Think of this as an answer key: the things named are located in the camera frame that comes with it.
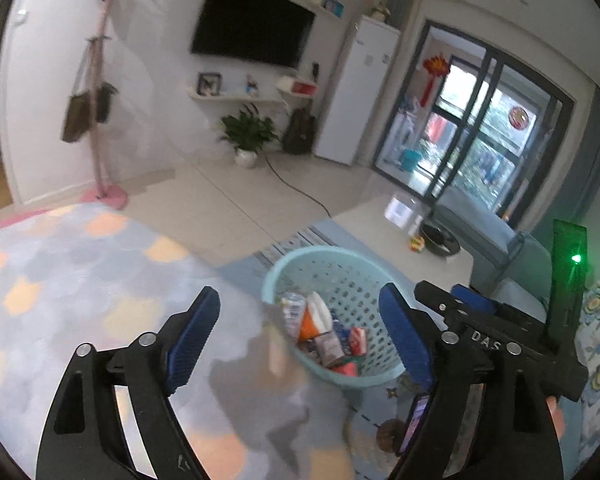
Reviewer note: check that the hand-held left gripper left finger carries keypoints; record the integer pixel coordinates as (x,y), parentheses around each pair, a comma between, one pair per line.
(190,342)

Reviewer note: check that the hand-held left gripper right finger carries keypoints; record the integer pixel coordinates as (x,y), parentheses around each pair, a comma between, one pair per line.
(405,335)

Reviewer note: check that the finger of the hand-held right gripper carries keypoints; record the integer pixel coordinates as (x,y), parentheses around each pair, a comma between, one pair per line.
(435,296)
(472,297)

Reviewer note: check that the light blue plastic basket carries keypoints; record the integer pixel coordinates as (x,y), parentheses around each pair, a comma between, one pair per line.
(350,280)

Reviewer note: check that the person's right hand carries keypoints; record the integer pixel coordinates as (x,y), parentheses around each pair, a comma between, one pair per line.
(557,417)

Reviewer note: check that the red white carton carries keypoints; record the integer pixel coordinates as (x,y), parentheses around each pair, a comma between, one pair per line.
(357,342)

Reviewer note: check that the colourful puzzle cube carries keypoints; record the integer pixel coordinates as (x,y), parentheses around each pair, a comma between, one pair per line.
(416,244)

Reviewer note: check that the black ashtray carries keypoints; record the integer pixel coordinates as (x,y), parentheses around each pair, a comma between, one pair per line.
(440,240)

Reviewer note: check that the small red packet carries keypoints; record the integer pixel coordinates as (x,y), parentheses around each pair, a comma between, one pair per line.
(347,369)

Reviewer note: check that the grey sofa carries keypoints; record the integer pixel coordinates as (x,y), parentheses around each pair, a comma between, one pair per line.
(485,225)

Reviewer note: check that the pink white packet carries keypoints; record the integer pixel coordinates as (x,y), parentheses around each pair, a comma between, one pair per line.
(328,349)

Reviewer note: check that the smartphone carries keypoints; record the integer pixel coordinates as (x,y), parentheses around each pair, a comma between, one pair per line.
(414,422)

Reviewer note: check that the orange white packet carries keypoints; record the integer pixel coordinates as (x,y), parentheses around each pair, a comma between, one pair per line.
(315,317)

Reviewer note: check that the white coffee table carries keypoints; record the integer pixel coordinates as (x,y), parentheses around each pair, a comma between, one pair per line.
(370,230)

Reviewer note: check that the brown round object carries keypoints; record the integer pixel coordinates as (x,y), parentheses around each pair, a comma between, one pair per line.
(391,437)

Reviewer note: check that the pale crumpled wrapper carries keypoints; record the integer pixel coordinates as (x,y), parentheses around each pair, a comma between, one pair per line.
(292,312)

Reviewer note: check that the pastel patterned rug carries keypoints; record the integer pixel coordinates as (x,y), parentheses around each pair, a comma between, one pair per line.
(80,270)

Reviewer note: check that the blue bucket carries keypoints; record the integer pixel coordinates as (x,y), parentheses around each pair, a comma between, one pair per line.
(409,160)

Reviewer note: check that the sliding glass door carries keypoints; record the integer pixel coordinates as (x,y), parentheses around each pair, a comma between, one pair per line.
(485,125)

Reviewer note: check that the round red window sticker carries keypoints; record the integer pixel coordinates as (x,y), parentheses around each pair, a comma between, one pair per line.
(519,118)

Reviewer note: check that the white refrigerator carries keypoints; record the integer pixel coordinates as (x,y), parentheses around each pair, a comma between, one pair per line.
(357,90)

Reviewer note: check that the potted green plant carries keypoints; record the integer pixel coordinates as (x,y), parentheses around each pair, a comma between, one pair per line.
(247,130)

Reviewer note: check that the red knot decoration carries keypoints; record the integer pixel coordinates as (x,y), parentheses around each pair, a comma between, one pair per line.
(435,67)

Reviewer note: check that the red white box shelf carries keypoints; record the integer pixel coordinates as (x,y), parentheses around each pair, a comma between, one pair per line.
(300,87)

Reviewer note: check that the pink coat rack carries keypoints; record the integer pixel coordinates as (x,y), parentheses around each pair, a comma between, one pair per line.
(100,110)

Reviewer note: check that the brown hanging bag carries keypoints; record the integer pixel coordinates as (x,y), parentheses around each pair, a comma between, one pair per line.
(75,117)

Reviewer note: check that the black hanging bag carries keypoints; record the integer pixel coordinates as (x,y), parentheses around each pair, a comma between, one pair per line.
(105,102)

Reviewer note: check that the small figurine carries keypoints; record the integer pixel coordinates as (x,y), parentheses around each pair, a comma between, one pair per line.
(251,86)

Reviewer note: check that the small blue box shelf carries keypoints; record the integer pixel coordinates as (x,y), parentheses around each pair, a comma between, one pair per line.
(333,4)

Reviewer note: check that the low white wall shelf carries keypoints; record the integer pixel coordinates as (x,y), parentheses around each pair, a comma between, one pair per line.
(230,97)

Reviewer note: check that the black picture frame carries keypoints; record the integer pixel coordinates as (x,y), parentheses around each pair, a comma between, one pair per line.
(209,84)

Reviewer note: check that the black wall television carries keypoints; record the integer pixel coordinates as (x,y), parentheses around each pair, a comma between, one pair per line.
(250,22)

